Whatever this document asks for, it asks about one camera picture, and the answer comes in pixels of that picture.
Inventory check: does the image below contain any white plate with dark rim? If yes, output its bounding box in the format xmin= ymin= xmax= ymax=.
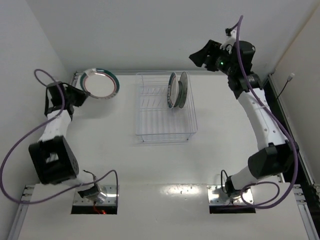
xmin=178 ymin=71 xmax=188 ymax=109

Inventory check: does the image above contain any green red rimmed plate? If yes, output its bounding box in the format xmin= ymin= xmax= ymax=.
xmin=78 ymin=68 xmax=120 ymax=99
xmin=167 ymin=72 xmax=179 ymax=109

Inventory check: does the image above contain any blue patterned green plate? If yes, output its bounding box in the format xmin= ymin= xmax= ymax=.
xmin=174 ymin=81 xmax=183 ymax=107

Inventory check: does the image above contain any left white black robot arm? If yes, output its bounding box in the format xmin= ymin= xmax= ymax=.
xmin=28 ymin=81 xmax=101 ymax=201

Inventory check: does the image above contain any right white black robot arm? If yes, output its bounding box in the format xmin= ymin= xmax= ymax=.
xmin=189 ymin=40 xmax=298 ymax=197

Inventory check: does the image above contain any black wall cable white plug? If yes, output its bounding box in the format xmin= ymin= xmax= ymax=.
xmin=264 ymin=72 xmax=295 ymax=118

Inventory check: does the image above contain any white wire dish rack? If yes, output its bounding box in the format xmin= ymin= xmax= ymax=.
xmin=135 ymin=71 xmax=198 ymax=143

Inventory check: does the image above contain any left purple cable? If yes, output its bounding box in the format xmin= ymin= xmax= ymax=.
xmin=0 ymin=69 xmax=119 ymax=203

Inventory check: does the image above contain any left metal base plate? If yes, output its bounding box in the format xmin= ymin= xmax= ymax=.
xmin=73 ymin=185 xmax=119 ymax=207

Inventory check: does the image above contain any metal base plate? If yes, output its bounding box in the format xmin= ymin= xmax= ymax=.
xmin=73 ymin=185 xmax=119 ymax=207
xmin=206 ymin=185 xmax=245 ymax=206

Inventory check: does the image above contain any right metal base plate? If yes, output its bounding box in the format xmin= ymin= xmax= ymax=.
xmin=206 ymin=185 xmax=245 ymax=206

